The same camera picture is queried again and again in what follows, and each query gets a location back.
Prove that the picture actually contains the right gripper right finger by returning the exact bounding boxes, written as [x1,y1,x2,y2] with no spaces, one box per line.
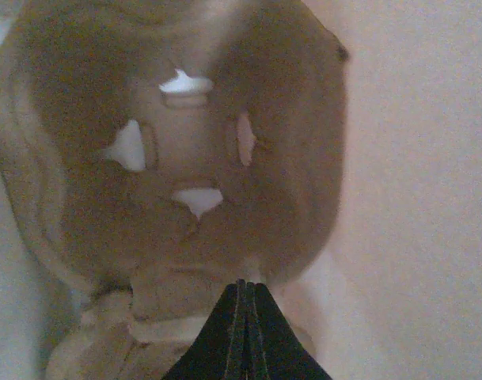
[246,282,331,379]

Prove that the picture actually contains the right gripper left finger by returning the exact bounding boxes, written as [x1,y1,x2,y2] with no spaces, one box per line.
[164,279,246,380]

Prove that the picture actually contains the single pulp cup carrier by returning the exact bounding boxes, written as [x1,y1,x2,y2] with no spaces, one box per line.
[0,1,348,379]

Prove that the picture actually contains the orange paper bag white handles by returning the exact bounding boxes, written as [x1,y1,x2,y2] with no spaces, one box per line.
[0,1,482,379]

